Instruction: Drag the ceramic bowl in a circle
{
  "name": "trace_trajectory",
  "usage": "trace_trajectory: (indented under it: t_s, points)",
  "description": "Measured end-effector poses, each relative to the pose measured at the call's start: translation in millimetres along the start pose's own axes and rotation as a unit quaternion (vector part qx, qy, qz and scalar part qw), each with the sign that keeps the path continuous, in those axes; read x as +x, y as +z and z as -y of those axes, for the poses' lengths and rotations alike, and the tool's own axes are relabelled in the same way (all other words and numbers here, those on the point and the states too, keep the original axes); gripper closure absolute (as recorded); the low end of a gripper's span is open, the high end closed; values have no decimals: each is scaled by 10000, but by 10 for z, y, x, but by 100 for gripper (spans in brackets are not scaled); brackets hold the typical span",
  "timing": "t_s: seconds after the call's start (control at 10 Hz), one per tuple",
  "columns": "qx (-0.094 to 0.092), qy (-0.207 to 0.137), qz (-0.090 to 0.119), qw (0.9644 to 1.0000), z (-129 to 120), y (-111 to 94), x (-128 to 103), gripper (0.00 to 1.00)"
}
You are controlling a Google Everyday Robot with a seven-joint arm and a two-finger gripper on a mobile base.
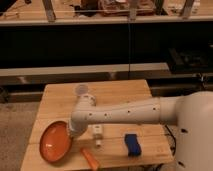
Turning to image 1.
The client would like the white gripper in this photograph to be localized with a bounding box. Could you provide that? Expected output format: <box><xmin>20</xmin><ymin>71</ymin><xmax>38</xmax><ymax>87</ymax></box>
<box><xmin>68</xmin><ymin>122</ymin><xmax>86</xmax><ymax>138</ymax></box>

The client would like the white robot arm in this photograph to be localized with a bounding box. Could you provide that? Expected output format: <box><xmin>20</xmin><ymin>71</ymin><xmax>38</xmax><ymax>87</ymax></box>
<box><xmin>68</xmin><ymin>91</ymin><xmax>213</xmax><ymax>171</ymax></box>

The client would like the orange carrot toy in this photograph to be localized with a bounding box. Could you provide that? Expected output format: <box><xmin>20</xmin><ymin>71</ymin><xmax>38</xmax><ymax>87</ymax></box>
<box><xmin>81</xmin><ymin>148</ymin><xmax>100</xmax><ymax>171</ymax></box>

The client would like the blue sponge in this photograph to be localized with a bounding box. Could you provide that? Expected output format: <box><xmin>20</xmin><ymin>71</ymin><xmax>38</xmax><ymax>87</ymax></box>
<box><xmin>124</xmin><ymin>134</ymin><xmax>142</xmax><ymax>157</ymax></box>

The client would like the black machine at right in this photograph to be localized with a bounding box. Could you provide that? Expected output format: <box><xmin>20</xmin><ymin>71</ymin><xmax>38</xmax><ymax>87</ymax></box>
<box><xmin>166</xmin><ymin>44</ymin><xmax>213</xmax><ymax>74</ymax></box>

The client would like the black vertical cable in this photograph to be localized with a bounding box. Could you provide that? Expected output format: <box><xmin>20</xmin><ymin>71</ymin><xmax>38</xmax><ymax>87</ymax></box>
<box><xmin>127</xmin><ymin>13</ymin><xmax>132</xmax><ymax>81</ymax></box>

